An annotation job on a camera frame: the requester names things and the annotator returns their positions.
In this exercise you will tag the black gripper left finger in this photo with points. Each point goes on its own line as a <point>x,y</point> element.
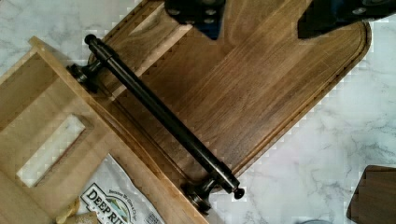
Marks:
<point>204,15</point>

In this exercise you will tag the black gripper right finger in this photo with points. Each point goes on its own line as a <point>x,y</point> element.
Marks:
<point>324,16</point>

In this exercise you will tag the light wooden drawer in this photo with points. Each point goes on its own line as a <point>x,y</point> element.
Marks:
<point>55,133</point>

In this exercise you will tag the dark wooden cutting board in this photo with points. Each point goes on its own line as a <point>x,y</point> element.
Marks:
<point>241,92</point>

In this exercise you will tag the dark wooden corner object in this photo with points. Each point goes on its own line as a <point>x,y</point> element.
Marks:
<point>374,199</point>

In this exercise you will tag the white chips bag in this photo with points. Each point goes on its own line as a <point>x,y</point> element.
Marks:
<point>111,194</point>

